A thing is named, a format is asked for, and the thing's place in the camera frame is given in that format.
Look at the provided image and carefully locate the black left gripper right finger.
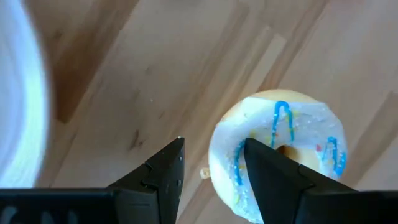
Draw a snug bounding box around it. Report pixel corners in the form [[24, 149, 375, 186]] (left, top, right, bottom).
[[243, 138, 358, 224]]

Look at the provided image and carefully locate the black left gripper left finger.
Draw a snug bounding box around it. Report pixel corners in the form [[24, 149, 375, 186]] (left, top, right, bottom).
[[107, 137, 186, 224]]

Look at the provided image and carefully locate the white iced blue striped donut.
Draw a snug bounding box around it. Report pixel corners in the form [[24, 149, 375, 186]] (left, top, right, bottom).
[[207, 89, 348, 224]]

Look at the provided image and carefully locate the cream round plate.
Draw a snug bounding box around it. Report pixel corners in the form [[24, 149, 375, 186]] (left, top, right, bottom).
[[0, 0, 50, 189]]

